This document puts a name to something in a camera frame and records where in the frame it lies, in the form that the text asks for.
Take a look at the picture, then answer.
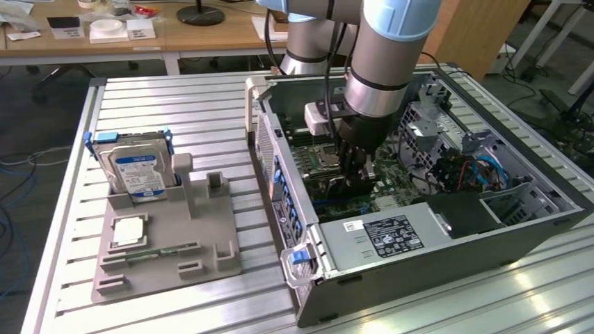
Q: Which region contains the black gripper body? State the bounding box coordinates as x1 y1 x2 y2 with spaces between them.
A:
338 113 397 154

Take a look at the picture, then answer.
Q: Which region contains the graphics card with black shroud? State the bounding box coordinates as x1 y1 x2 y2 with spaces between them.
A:
319 175 375 205

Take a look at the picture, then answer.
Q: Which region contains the CPU socket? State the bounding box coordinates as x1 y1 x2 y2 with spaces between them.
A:
315 144 345 168

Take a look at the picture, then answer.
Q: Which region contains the green motherboard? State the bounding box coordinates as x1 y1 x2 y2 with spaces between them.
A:
282 116 433 223

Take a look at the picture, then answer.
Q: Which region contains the blue expansion slot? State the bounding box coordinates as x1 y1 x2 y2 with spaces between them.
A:
312 198 357 209

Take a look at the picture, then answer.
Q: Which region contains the silver metal drive cage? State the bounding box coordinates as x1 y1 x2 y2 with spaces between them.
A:
397 74 470 175

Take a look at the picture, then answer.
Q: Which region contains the grey power supply unit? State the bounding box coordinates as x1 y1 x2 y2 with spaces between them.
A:
318 203 454 272

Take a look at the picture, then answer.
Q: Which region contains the open grey PC case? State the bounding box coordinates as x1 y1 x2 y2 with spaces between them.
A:
244 62 590 330

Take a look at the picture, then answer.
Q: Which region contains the white paper stack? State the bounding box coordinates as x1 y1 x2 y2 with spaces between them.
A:
251 15 290 42

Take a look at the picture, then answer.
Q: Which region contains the grey printed parts rack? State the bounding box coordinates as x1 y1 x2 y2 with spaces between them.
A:
91 152 243 305

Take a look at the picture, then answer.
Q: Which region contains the wooden desk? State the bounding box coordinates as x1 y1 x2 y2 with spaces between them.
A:
0 0 419 76

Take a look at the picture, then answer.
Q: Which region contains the hard disk with blue carrier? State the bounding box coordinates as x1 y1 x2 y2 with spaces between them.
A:
83 129 176 205

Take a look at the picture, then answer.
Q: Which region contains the black equipment stand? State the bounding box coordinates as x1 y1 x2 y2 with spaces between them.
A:
538 86 594 154

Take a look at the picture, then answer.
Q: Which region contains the green loose RAM stick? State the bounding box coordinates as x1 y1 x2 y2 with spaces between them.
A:
124 244 187 262

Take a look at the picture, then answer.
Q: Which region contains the black round lamp base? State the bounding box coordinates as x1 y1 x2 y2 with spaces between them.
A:
175 0 227 26

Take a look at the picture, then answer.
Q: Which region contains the silver CPU chip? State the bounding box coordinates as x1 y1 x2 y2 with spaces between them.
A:
114 218 144 245

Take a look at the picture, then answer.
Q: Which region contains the small white labelled box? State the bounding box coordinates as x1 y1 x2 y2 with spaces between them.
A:
126 19 158 40

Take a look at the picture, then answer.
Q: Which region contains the red packet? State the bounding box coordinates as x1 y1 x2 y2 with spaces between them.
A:
132 3 162 18

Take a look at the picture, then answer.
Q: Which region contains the white box with round dish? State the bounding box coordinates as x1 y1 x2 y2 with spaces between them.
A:
88 19 130 45

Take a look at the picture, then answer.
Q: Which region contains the black and white labelled box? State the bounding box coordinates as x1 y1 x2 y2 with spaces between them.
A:
46 16 87 40

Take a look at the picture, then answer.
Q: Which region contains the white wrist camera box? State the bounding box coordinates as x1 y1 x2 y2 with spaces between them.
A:
303 100 354 138

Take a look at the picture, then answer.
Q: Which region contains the black cable behind case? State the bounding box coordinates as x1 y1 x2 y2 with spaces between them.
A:
419 51 445 70

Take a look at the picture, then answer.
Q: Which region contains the blue disk wire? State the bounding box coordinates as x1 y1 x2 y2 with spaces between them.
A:
463 154 511 191

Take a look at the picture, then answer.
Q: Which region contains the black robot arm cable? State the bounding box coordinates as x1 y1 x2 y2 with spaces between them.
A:
263 0 347 138

